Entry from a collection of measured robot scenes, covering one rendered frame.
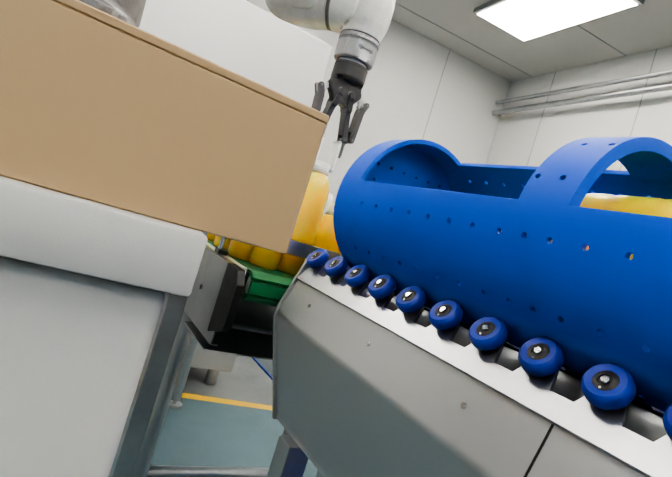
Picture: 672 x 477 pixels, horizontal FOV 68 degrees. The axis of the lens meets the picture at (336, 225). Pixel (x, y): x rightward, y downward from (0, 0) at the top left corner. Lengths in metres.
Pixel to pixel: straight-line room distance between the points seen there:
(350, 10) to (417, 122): 4.81
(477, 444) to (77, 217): 0.45
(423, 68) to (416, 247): 5.36
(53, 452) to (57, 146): 0.18
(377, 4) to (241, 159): 0.84
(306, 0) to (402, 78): 4.73
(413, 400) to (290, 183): 0.40
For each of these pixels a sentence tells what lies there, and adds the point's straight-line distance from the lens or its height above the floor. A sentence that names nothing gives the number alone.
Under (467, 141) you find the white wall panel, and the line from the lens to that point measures 6.28.
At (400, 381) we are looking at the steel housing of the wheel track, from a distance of 0.69.
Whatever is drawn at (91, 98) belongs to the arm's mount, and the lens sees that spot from 0.33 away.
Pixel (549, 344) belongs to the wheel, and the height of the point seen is 0.98.
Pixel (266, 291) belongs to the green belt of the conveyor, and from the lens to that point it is 1.01.
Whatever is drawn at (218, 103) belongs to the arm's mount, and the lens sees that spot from 0.33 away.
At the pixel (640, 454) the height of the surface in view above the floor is 0.92.
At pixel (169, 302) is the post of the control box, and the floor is 0.78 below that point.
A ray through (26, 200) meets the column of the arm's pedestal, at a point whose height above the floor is 0.99.
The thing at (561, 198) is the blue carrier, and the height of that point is 1.13.
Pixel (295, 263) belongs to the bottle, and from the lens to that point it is 1.13.
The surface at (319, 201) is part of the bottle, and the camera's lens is 1.06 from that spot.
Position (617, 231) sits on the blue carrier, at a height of 1.10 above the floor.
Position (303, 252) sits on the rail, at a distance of 1.05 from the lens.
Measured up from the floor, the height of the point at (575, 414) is 0.93.
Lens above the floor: 1.03
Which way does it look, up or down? 1 degrees up
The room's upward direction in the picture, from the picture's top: 17 degrees clockwise
